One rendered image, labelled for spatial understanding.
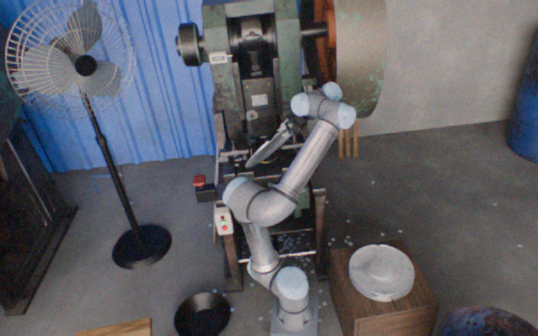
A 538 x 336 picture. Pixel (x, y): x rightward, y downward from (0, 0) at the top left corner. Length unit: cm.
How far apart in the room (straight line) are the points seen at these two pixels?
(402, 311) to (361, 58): 108
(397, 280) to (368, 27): 109
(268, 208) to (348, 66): 62
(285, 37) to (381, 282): 114
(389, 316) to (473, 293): 72
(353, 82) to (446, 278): 137
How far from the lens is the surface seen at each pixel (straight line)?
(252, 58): 188
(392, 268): 201
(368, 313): 191
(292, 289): 157
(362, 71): 159
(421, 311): 200
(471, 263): 268
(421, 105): 367
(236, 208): 135
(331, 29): 186
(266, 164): 197
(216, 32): 176
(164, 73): 318
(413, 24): 335
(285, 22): 176
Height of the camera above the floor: 192
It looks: 36 degrees down
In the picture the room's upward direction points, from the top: 6 degrees counter-clockwise
